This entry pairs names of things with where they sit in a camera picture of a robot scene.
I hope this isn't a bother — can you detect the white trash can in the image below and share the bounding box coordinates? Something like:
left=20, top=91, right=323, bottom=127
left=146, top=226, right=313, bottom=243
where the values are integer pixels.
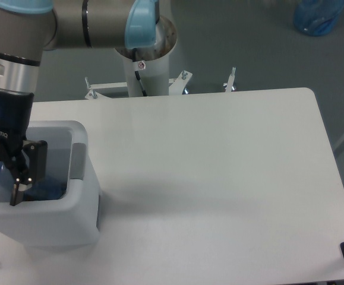
left=0, top=121, right=102, bottom=246

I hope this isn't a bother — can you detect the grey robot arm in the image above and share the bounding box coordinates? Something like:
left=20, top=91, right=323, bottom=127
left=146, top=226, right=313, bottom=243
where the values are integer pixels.
left=0, top=1, right=159, bottom=206

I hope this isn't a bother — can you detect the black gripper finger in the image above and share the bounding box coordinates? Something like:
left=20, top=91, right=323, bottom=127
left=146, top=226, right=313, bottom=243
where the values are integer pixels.
left=1, top=140, right=48, bottom=206

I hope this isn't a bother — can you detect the blue plastic bag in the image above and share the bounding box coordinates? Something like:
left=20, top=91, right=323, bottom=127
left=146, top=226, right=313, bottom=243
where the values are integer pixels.
left=293, top=0, right=344, bottom=37

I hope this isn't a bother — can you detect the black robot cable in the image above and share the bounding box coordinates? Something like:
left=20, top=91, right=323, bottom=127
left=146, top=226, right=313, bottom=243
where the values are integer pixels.
left=131, top=47, right=147, bottom=97

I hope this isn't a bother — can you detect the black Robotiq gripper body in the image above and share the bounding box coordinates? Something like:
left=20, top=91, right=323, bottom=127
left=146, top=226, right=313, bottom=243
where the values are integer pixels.
left=0, top=91, right=34, bottom=161

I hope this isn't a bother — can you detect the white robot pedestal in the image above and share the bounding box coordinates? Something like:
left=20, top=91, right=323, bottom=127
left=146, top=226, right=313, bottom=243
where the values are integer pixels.
left=84, top=16, right=238, bottom=100

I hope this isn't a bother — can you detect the crushed clear plastic bottle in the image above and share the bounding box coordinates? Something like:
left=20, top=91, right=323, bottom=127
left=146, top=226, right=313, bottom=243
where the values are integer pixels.
left=0, top=162, right=67, bottom=202

